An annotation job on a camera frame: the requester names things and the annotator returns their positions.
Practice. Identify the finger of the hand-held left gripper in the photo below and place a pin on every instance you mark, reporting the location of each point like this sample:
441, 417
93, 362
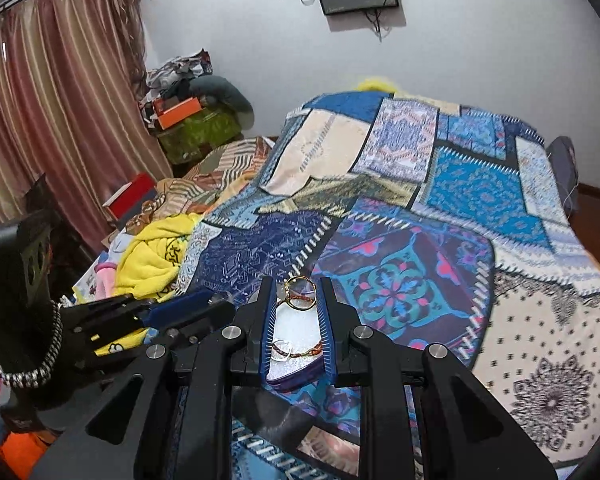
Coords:
180, 305
210, 320

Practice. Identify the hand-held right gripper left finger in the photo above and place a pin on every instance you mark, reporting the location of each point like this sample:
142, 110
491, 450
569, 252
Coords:
266, 332

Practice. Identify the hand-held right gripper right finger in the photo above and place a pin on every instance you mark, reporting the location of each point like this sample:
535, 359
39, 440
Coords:
326, 332

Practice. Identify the yellow towel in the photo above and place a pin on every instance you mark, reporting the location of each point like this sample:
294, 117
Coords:
152, 255

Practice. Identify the pink bottle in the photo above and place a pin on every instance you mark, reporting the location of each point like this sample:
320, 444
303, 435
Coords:
105, 280

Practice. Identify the red box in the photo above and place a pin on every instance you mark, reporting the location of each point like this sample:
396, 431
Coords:
130, 195

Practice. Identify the striped beige brown cloth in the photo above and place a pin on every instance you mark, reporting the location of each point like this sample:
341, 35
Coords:
230, 165

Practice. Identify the striped pink brown curtain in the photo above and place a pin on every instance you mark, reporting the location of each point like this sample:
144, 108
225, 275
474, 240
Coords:
55, 125

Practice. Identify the orange cloth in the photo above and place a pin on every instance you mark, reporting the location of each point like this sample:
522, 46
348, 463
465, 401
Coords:
22, 452

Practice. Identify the patchwork printed blanket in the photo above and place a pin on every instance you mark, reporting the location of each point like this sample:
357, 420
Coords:
455, 200

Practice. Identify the orange box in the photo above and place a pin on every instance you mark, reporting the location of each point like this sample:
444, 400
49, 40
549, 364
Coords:
180, 112

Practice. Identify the grey pillow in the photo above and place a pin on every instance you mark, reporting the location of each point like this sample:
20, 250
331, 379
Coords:
227, 92

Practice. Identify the pile of printed cloths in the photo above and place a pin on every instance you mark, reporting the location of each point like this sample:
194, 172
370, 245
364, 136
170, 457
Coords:
177, 72

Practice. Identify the yellow fluffy cloth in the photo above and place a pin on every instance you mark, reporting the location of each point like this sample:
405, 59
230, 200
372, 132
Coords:
375, 84

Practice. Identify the dark grey cushion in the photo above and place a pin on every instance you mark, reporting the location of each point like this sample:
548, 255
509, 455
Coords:
562, 170

